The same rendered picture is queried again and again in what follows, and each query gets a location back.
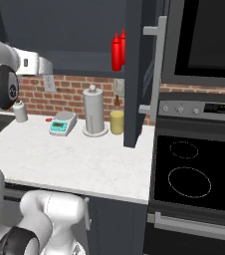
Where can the teal and grey kitchen scale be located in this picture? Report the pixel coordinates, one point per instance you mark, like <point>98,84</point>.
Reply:
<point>62,124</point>

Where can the black microwave oven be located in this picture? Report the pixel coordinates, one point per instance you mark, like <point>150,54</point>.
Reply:
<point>204,40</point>

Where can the dark base cabinet door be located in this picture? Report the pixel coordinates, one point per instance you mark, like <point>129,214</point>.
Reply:
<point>117,229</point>

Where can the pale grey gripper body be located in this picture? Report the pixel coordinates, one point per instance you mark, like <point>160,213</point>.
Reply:
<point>45,67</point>

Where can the dark wall cabinet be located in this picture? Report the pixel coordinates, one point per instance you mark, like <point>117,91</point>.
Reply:
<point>68,30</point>

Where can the grey paper towel holder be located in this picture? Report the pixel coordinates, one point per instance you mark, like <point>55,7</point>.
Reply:
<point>93,109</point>

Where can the white wall outlet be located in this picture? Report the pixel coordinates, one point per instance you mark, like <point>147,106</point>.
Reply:
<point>119,87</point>
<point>49,83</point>

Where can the small red object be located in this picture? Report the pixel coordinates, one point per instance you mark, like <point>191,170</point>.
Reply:
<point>48,119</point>

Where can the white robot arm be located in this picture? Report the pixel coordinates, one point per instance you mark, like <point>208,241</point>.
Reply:
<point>48,215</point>

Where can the black stove with oven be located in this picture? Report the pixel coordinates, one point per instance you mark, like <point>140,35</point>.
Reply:
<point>197,166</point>

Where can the silver stove knob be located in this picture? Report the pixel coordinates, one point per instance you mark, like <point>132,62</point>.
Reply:
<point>196,111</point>
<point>180,109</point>
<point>165,108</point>

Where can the yellow condiment bottle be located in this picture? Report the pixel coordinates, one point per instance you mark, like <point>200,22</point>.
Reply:
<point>117,122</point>

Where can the red ketchup bottle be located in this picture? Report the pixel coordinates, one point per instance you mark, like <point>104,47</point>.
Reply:
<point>116,53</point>
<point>123,46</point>

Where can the white shaker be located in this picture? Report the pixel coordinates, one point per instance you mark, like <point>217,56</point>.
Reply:
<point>20,112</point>

